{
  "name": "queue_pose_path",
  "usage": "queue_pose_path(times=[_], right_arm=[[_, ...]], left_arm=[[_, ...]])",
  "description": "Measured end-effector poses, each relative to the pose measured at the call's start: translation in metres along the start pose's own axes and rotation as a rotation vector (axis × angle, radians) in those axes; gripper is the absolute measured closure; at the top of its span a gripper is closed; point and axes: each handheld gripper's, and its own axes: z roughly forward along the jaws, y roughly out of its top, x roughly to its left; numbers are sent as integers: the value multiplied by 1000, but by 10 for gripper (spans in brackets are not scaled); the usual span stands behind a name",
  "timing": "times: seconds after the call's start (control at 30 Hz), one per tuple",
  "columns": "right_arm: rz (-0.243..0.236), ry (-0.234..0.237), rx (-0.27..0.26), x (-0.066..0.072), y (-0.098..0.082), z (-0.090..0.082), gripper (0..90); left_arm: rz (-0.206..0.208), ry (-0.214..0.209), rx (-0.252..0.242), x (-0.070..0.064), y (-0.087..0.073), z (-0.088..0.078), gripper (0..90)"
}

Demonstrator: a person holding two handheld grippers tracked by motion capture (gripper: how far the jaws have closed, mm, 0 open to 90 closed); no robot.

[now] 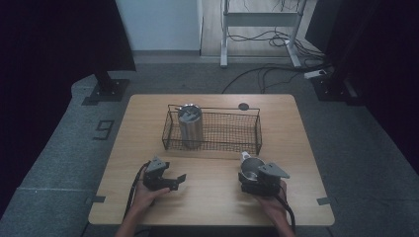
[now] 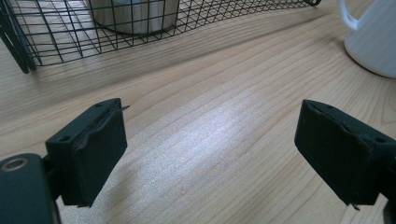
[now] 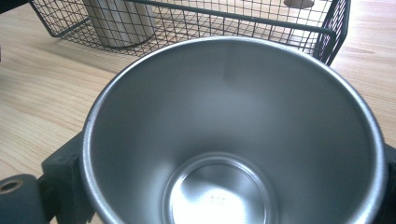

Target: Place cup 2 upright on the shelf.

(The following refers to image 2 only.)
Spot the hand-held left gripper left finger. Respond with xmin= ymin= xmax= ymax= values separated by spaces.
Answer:
xmin=45 ymin=97 xmax=129 ymax=208

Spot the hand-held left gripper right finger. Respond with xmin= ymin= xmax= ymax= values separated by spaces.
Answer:
xmin=293 ymin=99 xmax=396 ymax=208

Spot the black wire basket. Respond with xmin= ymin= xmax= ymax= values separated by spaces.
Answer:
xmin=0 ymin=0 xmax=322 ymax=76

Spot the stainless steel tumbler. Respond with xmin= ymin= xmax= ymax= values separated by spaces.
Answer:
xmin=89 ymin=0 xmax=181 ymax=35

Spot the white mug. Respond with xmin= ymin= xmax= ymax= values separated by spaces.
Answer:
xmin=338 ymin=0 xmax=396 ymax=79

